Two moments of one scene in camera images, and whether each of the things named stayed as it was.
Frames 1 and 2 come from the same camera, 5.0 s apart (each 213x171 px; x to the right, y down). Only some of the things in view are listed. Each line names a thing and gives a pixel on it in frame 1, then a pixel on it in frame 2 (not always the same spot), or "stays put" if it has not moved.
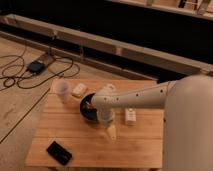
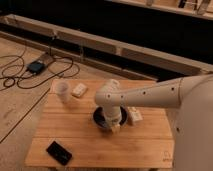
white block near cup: x=79 y=90 stays put
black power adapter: x=36 y=66 stays put
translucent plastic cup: x=63 y=89 stays put
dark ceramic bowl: x=87 y=108 → x=100 y=119
